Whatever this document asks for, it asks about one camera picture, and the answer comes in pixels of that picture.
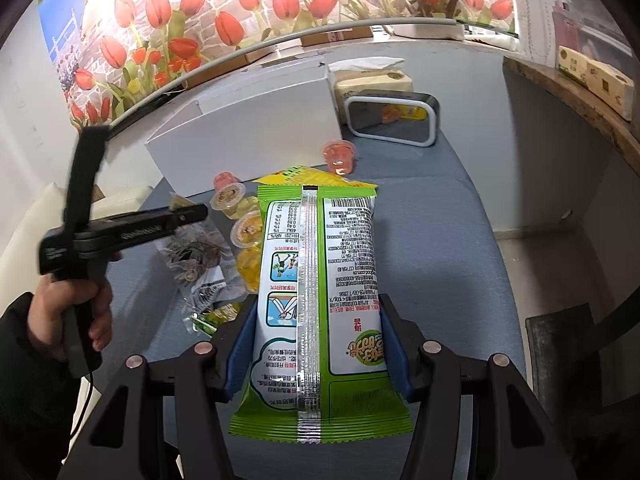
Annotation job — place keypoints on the green jelly cup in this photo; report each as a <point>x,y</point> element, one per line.
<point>247,207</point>

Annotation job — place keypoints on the green yellow tissue pack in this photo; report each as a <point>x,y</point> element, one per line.
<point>610,87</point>
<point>572,62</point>

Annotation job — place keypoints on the person's left forearm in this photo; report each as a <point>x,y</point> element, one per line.
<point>25,390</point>

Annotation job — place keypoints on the tulip wall poster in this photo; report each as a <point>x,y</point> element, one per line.
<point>225,5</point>

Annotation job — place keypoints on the white cardboard box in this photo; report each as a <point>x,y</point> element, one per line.
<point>250,130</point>

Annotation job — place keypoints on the person's left hand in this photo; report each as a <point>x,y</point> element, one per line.
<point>47,305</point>

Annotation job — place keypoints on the clear packet of dark snack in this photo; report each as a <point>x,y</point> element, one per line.
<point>192,255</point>

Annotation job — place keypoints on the grey curved rail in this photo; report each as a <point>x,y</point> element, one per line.
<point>300,30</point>

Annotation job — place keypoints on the yellow snack packet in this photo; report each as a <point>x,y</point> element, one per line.
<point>300,176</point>

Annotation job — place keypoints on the dark grey panel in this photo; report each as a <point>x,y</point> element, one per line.
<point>560,355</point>

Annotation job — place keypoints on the red jelly cup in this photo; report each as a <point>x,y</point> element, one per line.
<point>224,180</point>
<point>340,156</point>

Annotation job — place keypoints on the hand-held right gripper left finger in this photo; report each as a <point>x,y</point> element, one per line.
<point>241,347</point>

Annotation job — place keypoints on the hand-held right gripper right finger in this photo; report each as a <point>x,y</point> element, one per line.
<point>398,355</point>

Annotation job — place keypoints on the yellow jelly cup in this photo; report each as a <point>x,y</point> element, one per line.
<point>248,270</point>

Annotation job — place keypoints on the white foam block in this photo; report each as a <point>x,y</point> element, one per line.
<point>425,31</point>

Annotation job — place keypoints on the wooden shelf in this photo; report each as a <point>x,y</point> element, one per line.
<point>575,105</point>

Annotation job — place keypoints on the large green snack packet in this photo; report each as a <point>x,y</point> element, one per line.
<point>345,270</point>

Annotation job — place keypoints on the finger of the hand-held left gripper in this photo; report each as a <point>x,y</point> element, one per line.
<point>187,215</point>

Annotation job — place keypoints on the small green patterned packet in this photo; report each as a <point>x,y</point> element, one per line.
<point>177,202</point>

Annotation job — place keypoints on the small green yellow packet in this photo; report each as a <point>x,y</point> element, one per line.
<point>220,316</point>

